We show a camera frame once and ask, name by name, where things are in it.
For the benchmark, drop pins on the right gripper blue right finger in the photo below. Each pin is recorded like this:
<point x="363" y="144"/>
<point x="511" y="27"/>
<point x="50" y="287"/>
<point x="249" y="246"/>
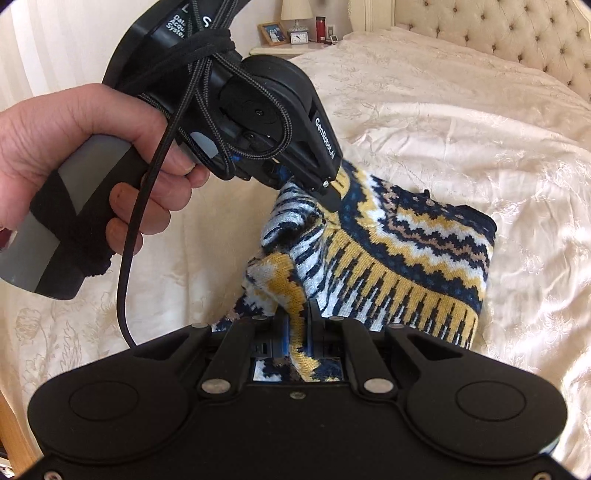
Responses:
<point x="348" y="340"/>

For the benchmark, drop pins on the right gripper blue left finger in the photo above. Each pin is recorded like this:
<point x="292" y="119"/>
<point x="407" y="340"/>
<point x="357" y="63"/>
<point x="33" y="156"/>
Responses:
<point x="248" y="340"/>

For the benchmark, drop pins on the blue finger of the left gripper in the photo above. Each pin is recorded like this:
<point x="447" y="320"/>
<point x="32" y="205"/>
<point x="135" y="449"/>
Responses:
<point x="329" y="195"/>

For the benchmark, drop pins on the navy yellow patterned knit sweater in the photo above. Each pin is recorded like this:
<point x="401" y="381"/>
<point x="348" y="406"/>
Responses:
<point x="386" y="256"/>

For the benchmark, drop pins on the cream left bedside table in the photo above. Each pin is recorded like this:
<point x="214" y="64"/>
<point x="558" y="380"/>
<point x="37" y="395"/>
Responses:
<point x="287" y="51"/>

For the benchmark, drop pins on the cream floral bed duvet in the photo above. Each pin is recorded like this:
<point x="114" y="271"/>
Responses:
<point x="469" y="128"/>

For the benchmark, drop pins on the small white alarm clock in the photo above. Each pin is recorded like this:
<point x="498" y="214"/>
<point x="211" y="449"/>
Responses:
<point x="299" y="37"/>

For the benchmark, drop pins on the white table lamp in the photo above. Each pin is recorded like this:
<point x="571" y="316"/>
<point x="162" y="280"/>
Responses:
<point x="295" y="11"/>

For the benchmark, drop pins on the red bottle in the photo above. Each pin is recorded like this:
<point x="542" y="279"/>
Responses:
<point x="320" y="29"/>

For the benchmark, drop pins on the cream tufted headboard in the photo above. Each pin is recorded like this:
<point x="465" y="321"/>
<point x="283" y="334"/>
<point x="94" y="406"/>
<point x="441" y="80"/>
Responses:
<point x="551" y="36"/>

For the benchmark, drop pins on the wooden photo frame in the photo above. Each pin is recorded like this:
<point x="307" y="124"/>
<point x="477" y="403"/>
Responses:
<point x="273" y="33"/>

